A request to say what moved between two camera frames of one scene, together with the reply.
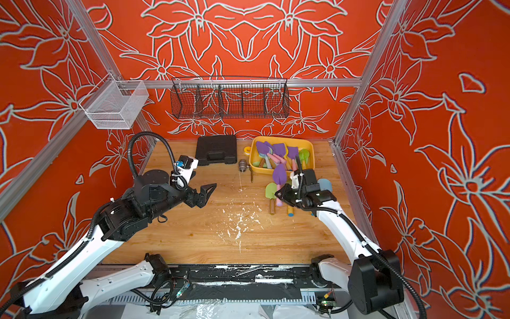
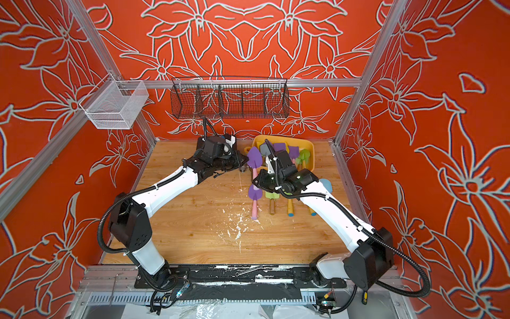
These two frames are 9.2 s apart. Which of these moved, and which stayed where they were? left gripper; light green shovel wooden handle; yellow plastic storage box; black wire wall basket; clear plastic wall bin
Moved: left gripper
Stayed: yellow plastic storage box; light green shovel wooden handle; black wire wall basket; clear plastic wall bin
